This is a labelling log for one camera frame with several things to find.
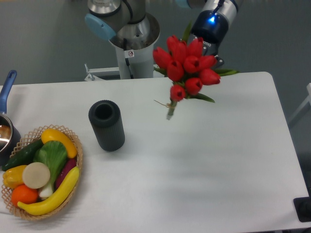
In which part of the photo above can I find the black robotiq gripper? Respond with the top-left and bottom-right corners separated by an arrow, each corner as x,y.
189,10 -> 229,68

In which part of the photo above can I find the red tulip bouquet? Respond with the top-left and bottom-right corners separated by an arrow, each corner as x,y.
153,23 -> 239,120

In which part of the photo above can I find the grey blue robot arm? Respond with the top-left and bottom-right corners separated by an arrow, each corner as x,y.
85,0 -> 243,71

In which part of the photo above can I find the dark grey ribbed vase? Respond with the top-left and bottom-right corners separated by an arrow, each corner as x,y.
88,100 -> 125,151

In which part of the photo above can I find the black device at edge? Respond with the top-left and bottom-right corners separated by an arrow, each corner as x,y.
293,197 -> 311,222

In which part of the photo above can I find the purple eggplant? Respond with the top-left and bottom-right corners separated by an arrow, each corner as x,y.
55,158 -> 76,189

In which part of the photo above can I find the yellow squash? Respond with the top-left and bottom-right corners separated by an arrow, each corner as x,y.
41,128 -> 78,159

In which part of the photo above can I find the green bok choy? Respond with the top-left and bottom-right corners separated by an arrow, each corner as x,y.
33,141 -> 67,200

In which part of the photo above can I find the woven wicker basket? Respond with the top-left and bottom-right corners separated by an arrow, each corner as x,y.
1,125 -> 83,221

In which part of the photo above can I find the beige round disc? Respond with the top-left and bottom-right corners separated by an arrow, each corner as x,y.
22,162 -> 50,189

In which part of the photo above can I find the green cucumber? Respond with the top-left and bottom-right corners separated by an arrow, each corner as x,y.
2,139 -> 43,171

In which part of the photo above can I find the yellow banana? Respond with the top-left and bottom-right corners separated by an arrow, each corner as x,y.
17,166 -> 80,216

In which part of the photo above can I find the yellow bell pepper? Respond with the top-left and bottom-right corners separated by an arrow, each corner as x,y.
2,165 -> 27,189

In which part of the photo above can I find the orange fruit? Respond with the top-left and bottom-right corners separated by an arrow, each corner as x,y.
11,184 -> 38,207

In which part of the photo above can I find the white frame at right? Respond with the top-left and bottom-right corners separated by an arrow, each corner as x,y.
288,83 -> 311,129

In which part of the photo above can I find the blue handled saucepan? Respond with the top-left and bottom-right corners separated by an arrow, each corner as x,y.
0,70 -> 21,166

